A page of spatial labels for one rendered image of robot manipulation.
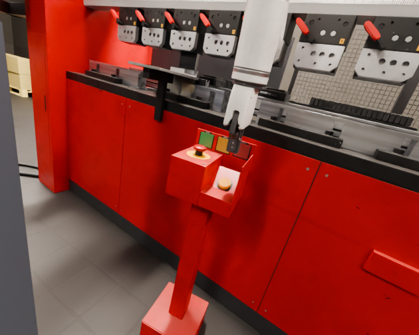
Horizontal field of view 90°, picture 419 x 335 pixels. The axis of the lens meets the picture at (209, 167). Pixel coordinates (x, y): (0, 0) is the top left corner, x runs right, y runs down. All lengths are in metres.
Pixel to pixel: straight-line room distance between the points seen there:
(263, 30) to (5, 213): 0.67
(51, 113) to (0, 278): 1.19
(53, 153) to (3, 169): 1.23
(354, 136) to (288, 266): 0.53
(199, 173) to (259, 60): 0.30
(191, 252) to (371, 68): 0.82
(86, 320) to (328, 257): 0.97
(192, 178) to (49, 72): 1.32
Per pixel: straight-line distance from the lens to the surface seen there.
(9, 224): 0.68
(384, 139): 0.89
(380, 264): 0.87
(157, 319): 1.01
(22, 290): 0.82
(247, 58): 0.50
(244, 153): 0.67
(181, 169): 0.58
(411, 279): 0.90
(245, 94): 0.49
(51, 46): 1.72
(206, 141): 0.70
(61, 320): 1.19
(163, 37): 1.25
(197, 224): 0.69
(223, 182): 0.62
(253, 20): 0.51
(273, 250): 0.93
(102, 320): 1.16
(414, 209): 0.82
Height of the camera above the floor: 0.97
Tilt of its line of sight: 20 degrees down
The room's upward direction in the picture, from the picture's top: 13 degrees clockwise
